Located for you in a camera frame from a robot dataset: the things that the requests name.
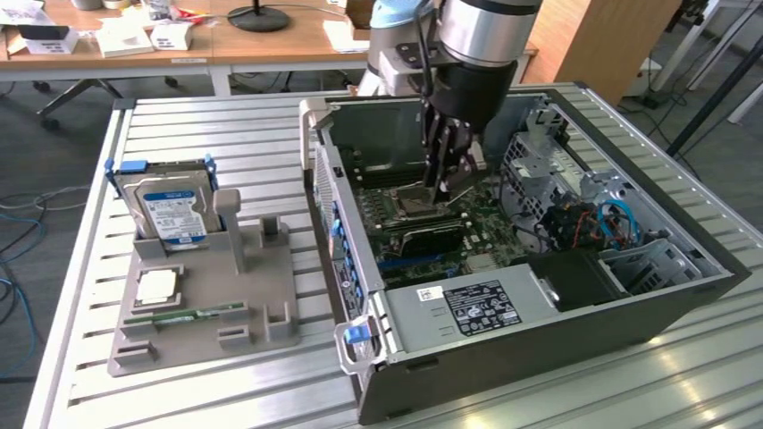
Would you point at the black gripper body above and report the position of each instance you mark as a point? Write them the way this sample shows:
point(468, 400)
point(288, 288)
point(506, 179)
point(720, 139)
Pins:
point(471, 94)

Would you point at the NVIDIA graphics card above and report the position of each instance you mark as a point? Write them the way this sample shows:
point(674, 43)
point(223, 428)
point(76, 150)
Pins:
point(435, 241)

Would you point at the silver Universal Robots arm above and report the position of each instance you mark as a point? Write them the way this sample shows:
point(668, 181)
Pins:
point(488, 31)

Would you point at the black RAM slot row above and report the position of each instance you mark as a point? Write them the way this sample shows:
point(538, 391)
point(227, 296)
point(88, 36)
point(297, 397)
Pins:
point(418, 221)
point(387, 174)

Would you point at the CPU socket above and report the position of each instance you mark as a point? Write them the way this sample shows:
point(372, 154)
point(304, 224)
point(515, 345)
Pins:
point(411, 203)

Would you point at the silver drive cage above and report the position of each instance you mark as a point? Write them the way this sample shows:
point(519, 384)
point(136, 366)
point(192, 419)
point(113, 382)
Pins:
point(536, 170)

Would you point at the green motherboard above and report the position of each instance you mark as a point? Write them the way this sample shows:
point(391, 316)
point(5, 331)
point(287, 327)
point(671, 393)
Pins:
point(483, 232)

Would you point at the silver chipset heatsink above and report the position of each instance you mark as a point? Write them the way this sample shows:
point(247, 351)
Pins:
point(483, 263)

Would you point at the blue expansion slot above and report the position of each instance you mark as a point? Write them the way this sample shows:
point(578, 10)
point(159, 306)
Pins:
point(411, 263)

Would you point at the wooden cabinet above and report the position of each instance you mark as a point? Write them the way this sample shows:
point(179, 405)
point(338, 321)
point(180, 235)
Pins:
point(602, 49)

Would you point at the white paper sheet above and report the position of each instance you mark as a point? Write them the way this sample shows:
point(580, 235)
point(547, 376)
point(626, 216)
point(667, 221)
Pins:
point(346, 38)

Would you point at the grey power supply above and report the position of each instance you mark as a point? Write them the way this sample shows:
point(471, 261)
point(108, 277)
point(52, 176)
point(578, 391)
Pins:
point(476, 308)

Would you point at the wooden desk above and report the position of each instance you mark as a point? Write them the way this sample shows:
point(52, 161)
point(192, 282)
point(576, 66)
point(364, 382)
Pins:
point(268, 44)

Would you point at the black round lamp base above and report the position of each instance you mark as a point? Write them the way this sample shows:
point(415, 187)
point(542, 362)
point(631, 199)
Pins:
point(259, 20)

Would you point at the silver disk bay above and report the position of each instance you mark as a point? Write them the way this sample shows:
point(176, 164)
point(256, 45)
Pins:
point(650, 268)

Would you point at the black slanted pole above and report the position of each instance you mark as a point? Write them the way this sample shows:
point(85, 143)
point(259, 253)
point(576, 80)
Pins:
point(715, 102)

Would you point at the blue case latch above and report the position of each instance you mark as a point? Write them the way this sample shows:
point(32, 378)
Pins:
point(358, 336)

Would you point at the hard disk with blue label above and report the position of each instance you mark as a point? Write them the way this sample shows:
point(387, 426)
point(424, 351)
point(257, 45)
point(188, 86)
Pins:
point(169, 214)

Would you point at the black open PC case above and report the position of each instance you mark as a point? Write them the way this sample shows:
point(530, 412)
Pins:
point(536, 371)

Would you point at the blue disk caddy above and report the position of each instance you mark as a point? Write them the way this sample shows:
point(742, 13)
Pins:
point(133, 166)

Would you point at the small white labelled box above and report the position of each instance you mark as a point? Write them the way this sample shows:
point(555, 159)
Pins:
point(171, 36)

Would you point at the grey parts rack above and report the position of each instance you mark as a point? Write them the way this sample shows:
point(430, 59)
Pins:
point(203, 313)

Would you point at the green RAM stick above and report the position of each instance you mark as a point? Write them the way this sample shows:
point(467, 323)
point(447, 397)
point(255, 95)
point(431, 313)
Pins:
point(184, 314)

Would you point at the silver CPU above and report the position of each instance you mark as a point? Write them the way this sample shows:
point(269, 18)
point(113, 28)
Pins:
point(156, 287)

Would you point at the white open cardboard box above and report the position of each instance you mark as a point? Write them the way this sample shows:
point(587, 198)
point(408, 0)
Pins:
point(121, 42)

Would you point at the black castor desk legs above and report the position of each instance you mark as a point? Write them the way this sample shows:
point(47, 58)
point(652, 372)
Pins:
point(51, 121)

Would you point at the dark box with white label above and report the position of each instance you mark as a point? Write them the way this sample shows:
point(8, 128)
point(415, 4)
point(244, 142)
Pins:
point(51, 42)

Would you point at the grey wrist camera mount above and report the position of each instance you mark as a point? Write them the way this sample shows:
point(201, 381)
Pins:
point(399, 71)

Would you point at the white table frame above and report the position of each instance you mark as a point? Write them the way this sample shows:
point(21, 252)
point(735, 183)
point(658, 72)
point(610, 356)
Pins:
point(678, 49)

